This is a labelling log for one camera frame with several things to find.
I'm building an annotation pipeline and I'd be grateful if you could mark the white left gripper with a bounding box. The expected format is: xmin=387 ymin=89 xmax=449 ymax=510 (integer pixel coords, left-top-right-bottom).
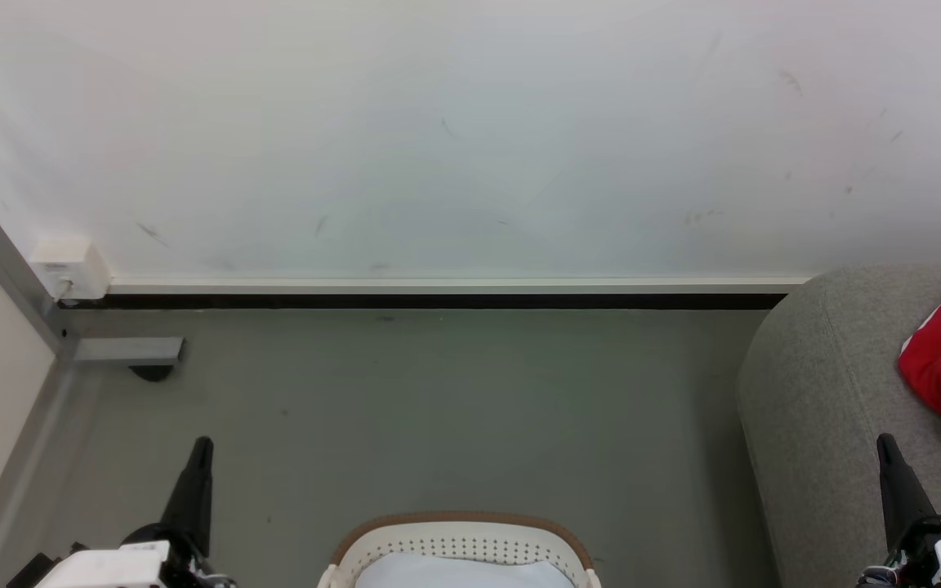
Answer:
xmin=33 ymin=437 xmax=234 ymax=588

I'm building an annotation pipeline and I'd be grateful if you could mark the white basket with brown rim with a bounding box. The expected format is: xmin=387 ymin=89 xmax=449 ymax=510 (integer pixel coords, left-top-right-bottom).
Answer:
xmin=317 ymin=512 xmax=602 ymax=588

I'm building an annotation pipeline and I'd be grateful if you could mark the grey fabric sofa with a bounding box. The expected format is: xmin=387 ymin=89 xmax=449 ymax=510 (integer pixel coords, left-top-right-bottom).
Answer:
xmin=736 ymin=263 xmax=941 ymax=588

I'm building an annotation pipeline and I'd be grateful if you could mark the white and black baseboard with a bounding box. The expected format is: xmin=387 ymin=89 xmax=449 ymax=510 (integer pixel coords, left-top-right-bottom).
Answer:
xmin=58 ymin=276 xmax=810 ymax=311

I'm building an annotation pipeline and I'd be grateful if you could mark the white wall socket box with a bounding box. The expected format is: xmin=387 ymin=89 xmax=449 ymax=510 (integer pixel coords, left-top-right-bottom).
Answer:
xmin=29 ymin=237 xmax=110 ymax=301

